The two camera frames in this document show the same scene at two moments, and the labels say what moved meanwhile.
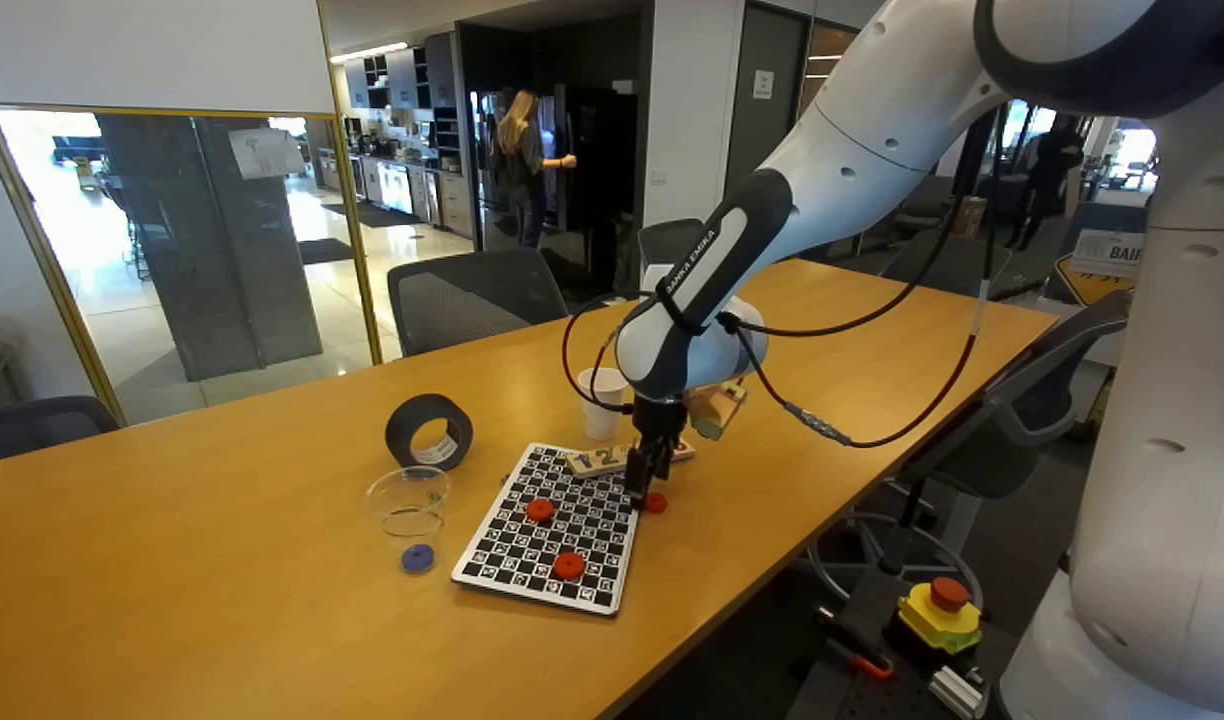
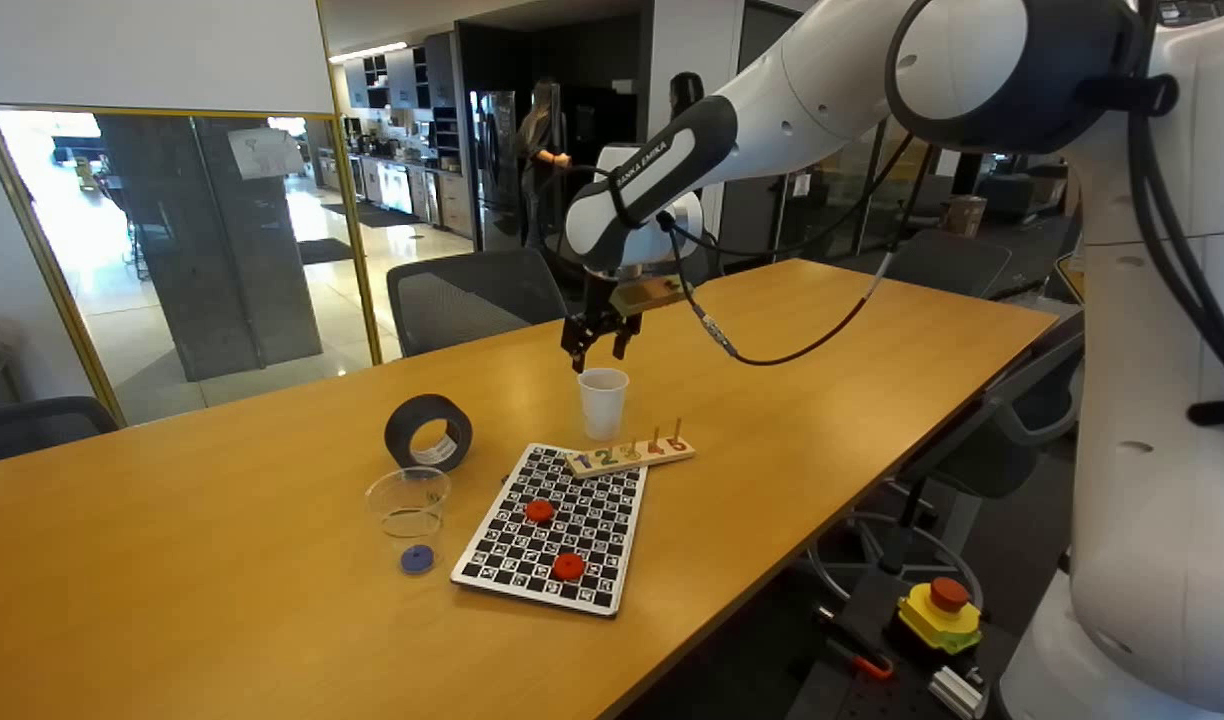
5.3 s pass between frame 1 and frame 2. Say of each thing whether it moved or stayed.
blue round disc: stayed
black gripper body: moved
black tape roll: stayed
